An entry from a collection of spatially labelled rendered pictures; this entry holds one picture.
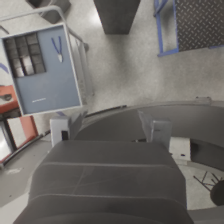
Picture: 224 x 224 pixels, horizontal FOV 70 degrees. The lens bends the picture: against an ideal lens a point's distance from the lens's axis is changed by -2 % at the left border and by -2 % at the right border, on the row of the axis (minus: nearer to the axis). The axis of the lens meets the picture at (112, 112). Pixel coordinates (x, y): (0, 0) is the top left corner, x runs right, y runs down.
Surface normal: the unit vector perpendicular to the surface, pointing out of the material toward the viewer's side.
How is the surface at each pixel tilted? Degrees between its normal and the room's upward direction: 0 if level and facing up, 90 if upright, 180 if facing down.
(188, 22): 0
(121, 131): 23
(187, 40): 0
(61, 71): 0
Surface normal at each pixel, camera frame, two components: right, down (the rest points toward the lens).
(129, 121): 0.25, 0.21
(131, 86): -0.03, 0.26
